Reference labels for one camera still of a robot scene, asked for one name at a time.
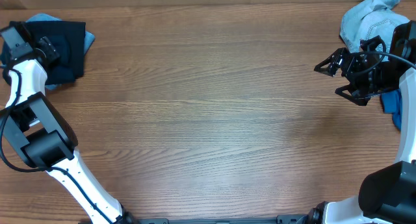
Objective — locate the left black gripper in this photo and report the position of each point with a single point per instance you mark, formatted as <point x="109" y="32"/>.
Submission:
<point x="49" y="49"/>

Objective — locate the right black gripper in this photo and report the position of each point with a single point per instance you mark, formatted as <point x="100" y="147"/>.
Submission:
<point x="350" y="76"/>

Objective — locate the black t-shirt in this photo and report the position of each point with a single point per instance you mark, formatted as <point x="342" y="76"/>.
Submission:
<point x="71" y="63"/>

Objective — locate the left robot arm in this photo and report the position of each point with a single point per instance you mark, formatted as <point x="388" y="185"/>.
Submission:
<point x="40" y="136"/>

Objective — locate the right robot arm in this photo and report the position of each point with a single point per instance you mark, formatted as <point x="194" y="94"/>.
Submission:
<point x="386" y="195"/>

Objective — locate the folded black shirt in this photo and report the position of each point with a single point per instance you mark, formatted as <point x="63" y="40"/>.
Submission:
<point x="40" y="29"/>

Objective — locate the folded light blue jeans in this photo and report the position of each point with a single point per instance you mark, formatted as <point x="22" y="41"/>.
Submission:
<point x="88" y="40"/>

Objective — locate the dark blue garment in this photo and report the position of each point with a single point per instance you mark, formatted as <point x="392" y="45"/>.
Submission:
<point x="392" y="104"/>

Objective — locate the crumpled light denim jeans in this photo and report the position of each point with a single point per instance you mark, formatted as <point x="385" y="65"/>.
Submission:
<point x="369" y="19"/>

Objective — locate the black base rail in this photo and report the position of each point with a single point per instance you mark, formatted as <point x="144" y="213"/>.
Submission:
<point x="280" y="219"/>

